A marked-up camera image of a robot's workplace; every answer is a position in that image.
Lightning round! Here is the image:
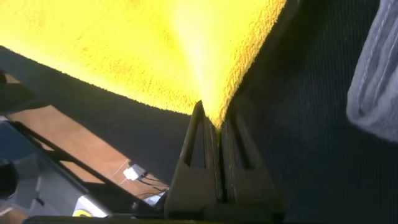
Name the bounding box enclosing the black table cloth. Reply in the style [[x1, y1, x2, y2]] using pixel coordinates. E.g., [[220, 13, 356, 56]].
[[0, 0, 398, 224]]

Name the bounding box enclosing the yellow towel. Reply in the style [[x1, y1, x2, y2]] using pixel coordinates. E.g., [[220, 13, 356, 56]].
[[0, 0, 287, 130]]

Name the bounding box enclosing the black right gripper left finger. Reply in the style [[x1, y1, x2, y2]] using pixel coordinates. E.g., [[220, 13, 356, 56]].
[[164, 100, 224, 219]]

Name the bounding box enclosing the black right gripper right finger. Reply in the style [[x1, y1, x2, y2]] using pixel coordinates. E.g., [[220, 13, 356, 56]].
[[219, 107, 285, 219]]

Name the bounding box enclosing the grey towel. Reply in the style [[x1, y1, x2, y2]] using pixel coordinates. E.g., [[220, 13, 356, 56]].
[[345, 0, 398, 143]]

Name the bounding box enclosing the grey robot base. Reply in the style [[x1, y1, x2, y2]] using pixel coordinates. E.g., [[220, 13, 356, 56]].
[[0, 116, 110, 218]]

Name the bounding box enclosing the white power adapter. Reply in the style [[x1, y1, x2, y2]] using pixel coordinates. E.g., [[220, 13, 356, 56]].
[[123, 164, 147, 182]]

